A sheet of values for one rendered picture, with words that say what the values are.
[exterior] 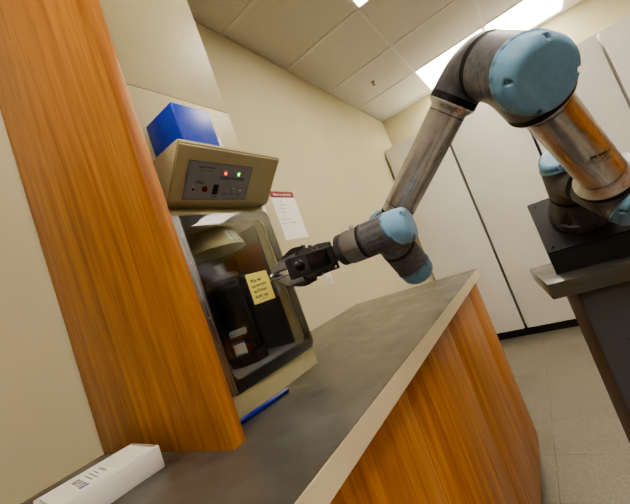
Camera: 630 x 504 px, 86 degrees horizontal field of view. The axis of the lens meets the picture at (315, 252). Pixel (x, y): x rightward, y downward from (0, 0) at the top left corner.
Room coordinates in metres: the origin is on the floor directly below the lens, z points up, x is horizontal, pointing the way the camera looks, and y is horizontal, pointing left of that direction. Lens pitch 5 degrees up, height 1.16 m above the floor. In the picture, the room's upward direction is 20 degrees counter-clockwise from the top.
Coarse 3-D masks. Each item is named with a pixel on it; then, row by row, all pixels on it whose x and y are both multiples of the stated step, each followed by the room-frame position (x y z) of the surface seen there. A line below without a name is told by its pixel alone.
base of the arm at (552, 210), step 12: (552, 204) 0.94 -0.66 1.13; (564, 204) 0.90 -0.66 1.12; (576, 204) 0.88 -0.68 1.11; (552, 216) 0.97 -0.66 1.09; (564, 216) 0.93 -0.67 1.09; (576, 216) 0.91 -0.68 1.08; (588, 216) 0.89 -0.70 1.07; (600, 216) 0.89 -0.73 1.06; (564, 228) 0.95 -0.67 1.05; (576, 228) 0.93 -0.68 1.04; (588, 228) 0.92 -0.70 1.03
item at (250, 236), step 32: (192, 224) 0.73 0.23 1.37; (224, 224) 0.81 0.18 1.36; (256, 224) 0.90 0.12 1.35; (192, 256) 0.71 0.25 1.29; (224, 256) 0.78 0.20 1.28; (256, 256) 0.86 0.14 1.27; (224, 288) 0.76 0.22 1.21; (288, 288) 0.93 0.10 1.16; (224, 320) 0.73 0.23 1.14; (256, 320) 0.80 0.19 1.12; (288, 320) 0.89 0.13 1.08; (256, 352) 0.78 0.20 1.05; (288, 352) 0.86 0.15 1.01
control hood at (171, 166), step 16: (176, 144) 0.64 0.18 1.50; (192, 144) 0.66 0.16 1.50; (208, 144) 0.70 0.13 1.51; (160, 160) 0.67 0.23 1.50; (176, 160) 0.65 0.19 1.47; (208, 160) 0.71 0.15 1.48; (224, 160) 0.75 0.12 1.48; (240, 160) 0.79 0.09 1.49; (256, 160) 0.83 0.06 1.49; (272, 160) 0.88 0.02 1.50; (160, 176) 0.68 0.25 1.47; (176, 176) 0.67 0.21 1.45; (256, 176) 0.86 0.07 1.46; (272, 176) 0.91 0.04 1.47; (176, 192) 0.69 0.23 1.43; (256, 192) 0.89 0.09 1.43
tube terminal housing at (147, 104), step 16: (144, 96) 0.74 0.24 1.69; (160, 96) 0.78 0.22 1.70; (144, 112) 0.73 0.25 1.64; (208, 112) 0.90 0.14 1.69; (144, 128) 0.72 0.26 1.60; (224, 128) 0.93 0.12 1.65; (224, 144) 0.91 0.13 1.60; (176, 208) 0.73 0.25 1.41; (192, 208) 0.76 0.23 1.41; (208, 208) 0.80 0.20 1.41; (224, 208) 0.84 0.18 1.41; (240, 208) 0.89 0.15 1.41; (256, 208) 0.94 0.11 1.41; (304, 352) 0.93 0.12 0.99; (288, 368) 0.86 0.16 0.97; (304, 368) 0.91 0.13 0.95; (256, 384) 0.77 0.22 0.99; (272, 384) 0.81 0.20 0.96; (288, 384) 0.85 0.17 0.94; (240, 400) 0.72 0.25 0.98; (256, 400) 0.76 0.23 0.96; (240, 416) 0.71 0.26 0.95
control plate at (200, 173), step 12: (192, 168) 0.69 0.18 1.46; (204, 168) 0.71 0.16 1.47; (216, 168) 0.74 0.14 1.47; (228, 168) 0.77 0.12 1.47; (240, 168) 0.80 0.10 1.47; (252, 168) 0.83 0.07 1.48; (192, 180) 0.70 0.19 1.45; (204, 180) 0.73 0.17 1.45; (216, 180) 0.76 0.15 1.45; (228, 180) 0.79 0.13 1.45; (240, 180) 0.82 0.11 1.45; (192, 192) 0.72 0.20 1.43; (204, 192) 0.74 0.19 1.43; (228, 192) 0.80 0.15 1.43; (240, 192) 0.84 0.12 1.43
